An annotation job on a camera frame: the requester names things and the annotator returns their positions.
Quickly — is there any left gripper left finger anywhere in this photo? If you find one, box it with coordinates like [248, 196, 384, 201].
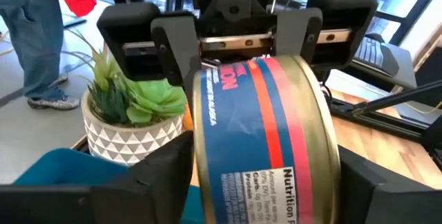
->
[0, 130, 195, 224]

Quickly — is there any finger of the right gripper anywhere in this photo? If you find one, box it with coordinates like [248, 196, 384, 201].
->
[150, 11, 204, 108]
[274, 8, 324, 66]

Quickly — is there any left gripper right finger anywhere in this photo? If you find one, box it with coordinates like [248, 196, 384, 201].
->
[338, 146, 442, 224]

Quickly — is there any gold tin can blue label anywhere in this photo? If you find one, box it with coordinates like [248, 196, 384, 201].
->
[191, 55, 343, 224]

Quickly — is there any teal plastic tray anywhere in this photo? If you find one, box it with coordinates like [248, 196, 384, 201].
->
[13, 147, 208, 224]

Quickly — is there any potted succulent white pot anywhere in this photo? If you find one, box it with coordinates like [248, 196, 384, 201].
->
[61, 28, 189, 167]

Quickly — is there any black laptop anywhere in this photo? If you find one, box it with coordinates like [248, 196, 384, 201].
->
[352, 32, 419, 90]

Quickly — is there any person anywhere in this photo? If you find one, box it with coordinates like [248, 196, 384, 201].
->
[0, 0, 81, 111]

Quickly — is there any black aluminium table frame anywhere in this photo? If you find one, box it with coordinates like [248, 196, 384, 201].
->
[329, 78, 442, 169]

